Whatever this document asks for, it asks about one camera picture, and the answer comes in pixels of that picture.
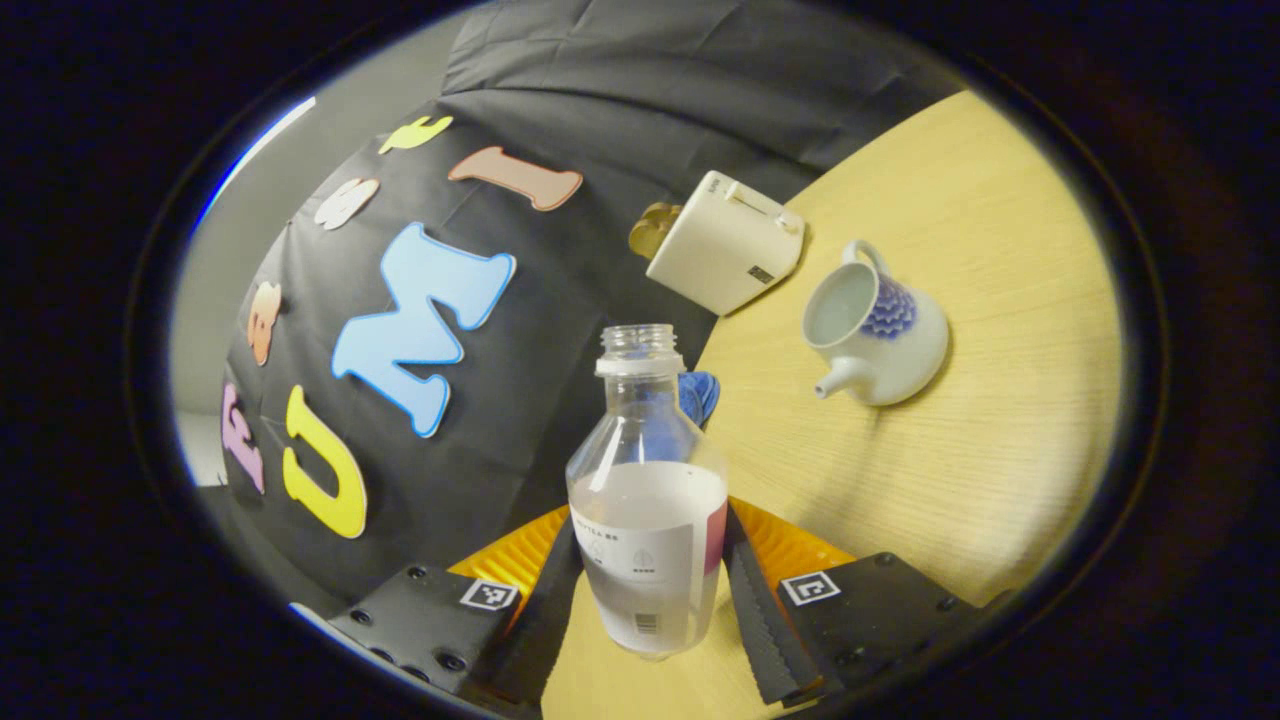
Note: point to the folded blue towel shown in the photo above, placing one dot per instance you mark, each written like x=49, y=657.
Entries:
x=702, y=392

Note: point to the black backdrop cloth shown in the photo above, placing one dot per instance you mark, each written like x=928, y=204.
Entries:
x=560, y=110

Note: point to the clear plastic water bottle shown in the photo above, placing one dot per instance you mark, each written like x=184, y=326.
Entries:
x=645, y=540

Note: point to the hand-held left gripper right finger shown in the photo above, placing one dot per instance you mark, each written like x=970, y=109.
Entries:
x=765, y=640

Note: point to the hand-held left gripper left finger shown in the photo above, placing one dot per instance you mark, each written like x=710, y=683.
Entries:
x=535, y=640

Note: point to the cream white toaster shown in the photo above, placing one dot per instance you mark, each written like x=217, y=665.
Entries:
x=720, y=250

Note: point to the white blue-patterned teacup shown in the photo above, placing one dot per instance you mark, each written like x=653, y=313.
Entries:
x=900, y=350

